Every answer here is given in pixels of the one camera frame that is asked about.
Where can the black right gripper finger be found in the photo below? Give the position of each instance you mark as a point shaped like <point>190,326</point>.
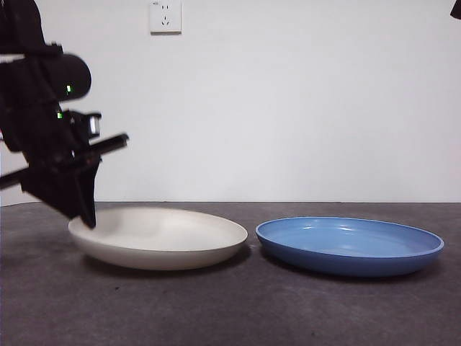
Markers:
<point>456,7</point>

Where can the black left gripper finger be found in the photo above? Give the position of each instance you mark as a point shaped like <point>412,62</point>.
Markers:
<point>54,194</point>
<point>88,194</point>

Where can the blue plate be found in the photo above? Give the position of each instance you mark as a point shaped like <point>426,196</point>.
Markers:
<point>345,252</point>

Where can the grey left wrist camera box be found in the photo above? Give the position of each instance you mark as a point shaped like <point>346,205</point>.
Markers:
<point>95,124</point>

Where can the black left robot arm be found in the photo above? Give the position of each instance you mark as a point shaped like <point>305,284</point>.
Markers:
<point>32,72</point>

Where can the white plate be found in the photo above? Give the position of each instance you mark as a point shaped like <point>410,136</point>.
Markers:
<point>162,241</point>

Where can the white wall socket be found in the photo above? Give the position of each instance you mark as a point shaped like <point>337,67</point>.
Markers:
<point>165,18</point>

